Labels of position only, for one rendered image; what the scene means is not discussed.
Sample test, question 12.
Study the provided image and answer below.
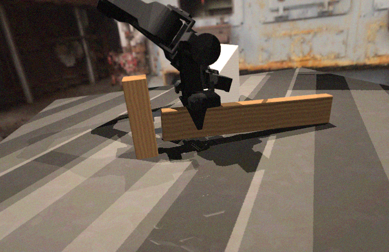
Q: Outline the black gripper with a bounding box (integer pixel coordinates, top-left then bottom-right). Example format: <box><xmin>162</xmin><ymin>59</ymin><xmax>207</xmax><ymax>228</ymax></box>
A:
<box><xmin>174</xmin><ymin>62</ymin><xmax>221</xmax><ymax>130</ymax></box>

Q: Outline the wooden side rail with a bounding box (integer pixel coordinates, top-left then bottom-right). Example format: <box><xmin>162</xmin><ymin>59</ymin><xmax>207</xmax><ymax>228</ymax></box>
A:
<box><xmin>152</xmin><ymin>93</ymin><xmax>333</xmax><ymax>142</ymax></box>

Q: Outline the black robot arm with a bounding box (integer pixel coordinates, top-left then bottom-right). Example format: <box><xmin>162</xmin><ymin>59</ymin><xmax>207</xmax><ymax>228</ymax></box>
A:
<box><xmin>97</xmin><ymin>0</ymin><xmax>232</xmax><ymax>92</ymax></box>

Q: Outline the brown wooden post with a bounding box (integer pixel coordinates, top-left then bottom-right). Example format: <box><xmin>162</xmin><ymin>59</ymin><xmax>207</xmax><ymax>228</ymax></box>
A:
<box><xmin>122</xmin><ymin>75</ymin><xmax>159</xmax><ymax>160</ymax></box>

